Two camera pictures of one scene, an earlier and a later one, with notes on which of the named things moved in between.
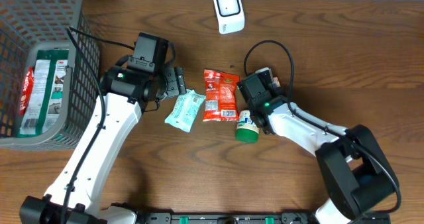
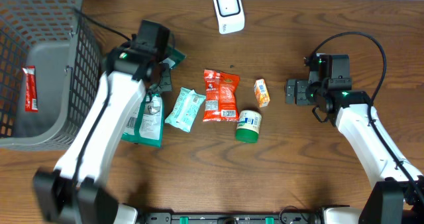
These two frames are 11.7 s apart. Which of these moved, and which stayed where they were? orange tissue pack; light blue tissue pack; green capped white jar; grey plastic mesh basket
Moved: orange tissue pack
Stayed: light blue tissue pack; green capped white jar; grey plastic mesh basket
